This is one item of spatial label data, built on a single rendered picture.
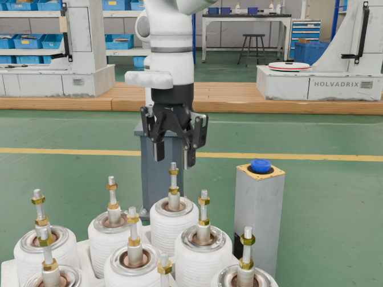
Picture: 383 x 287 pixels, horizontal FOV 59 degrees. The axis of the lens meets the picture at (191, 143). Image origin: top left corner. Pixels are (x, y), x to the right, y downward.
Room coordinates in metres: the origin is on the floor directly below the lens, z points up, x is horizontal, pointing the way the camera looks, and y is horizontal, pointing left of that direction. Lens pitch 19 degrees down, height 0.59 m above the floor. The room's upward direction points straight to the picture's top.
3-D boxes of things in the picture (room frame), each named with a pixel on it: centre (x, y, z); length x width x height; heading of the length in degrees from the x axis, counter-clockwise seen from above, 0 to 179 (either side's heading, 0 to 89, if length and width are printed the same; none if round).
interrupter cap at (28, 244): (0.48, 0.24, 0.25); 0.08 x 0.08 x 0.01
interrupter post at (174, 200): (0.59, 0.03, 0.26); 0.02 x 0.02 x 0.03
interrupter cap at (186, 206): (0.59, 0.03, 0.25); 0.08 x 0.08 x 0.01
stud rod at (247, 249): (0.38, -0.07, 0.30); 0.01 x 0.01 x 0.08
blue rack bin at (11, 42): (5.52, 2.90, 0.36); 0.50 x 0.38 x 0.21; 177
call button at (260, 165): (0.63, -0.14, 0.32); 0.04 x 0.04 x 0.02
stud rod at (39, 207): (0.48, 0.24, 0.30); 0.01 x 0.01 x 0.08
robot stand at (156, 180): (1.01, 0.09, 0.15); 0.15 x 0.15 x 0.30; 86
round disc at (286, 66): (2.66, -0.75, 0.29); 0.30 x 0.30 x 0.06
